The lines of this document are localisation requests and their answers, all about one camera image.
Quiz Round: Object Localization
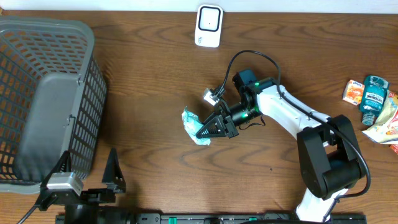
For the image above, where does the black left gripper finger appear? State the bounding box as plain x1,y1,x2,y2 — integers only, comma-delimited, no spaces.
40,151,71,189
102,148,126,193

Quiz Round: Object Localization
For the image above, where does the light blue tissue pack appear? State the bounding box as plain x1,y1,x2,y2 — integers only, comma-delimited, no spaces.
182,107,211,146

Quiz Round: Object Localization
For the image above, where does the small orange snack pack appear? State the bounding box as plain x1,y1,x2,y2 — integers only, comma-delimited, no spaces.
342,80,364,106

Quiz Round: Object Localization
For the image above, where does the blue mouthwash bottle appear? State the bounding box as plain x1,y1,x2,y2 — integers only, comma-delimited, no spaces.
359,75,390,126

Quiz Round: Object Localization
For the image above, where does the red chocolate bar wrapper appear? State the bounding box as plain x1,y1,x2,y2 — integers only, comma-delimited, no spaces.
390,144,398,154

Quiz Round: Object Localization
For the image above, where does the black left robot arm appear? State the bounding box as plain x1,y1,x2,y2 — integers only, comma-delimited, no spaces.
34,148,136,224

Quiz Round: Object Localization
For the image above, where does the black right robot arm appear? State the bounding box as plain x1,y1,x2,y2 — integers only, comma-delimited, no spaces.
195,70,370,222

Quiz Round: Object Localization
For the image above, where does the white barcode scanner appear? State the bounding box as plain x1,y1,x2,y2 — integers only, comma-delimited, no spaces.
194,4,224,48

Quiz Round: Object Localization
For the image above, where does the grey plastic shopping basket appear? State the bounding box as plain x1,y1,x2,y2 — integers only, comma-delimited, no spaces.
1,16,107,194

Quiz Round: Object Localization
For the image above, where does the black left camera cable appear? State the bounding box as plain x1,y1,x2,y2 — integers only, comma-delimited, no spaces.
17,205,38,224

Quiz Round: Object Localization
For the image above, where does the black camera cable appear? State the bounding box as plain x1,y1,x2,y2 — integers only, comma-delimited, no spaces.
17,205,38,224
216,50,371,218

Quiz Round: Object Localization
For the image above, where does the black right camera cable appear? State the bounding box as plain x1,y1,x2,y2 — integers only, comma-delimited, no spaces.
216,50,371,218

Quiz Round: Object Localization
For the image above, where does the black mounting rail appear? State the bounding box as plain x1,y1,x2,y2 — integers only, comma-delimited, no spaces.
55,212,368,224

